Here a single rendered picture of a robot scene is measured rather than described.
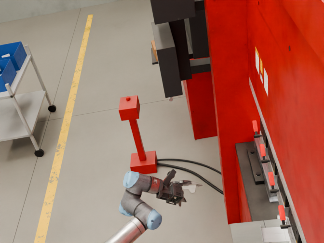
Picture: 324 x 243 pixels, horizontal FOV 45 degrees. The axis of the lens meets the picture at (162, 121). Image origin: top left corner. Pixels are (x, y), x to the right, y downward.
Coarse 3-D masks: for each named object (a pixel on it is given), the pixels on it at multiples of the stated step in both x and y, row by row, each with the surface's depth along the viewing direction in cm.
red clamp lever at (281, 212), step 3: (279, 207) 164; (282, 207) 164; (279, 210) 164; (282, 210) 164; (279, 213) 164; (282, 213) 164; (282, 216) 163; (282, 219) 163; (285, 219) 163; (282, 222) 163; (282, 225) 163; (285, 225) 162; (288, 225) 163; (282, 228) 162; (285, 228) 162
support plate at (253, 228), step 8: (232, 224) 199; (240, 224) 198; (248, 224) 197; (256, 224) 196; (272, 224) 195; (280, 224) 194; (232, 232) 195; (240, 232) 194; (248, 232) 193; (256, 232) 193; (232, 240) 192; (240, 240) 191; (248, 240) 190; (256, 240) 189
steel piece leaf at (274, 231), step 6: (264, 228) 194; (270, 228) 193; (276, 228) 193; (264, 234) 191; (270, 234) 190; (276, 234) 190; (282, 234) 189; (264, 240) 188; (270, 240) 188; (276, 240) 187; (282, 240) 187
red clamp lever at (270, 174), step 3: (270, 174) 180; (270, 177) 180; (273, 177) 180; (270, 180) 179; (273, 180) 179; (270, 183) 179; (273, 183) 179; (273, 186) 179; (270, 189) 179; (273, 189) 179; (276, 189) 178; (270, 192) 179; (273, 192) 178; (276, 192) 178
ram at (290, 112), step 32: (256, 0) 175; (256, 32) 186; (288, 32) 126; (288, 64) 132; (320, 64) 99; (256, 96) 213; (288, 96) 138; (320, 96) 102; (288, 128) 144; (320, 128) 106; (288, 160) 152; (320, 160) 109; (320, 192) 114; (320, 224) 118
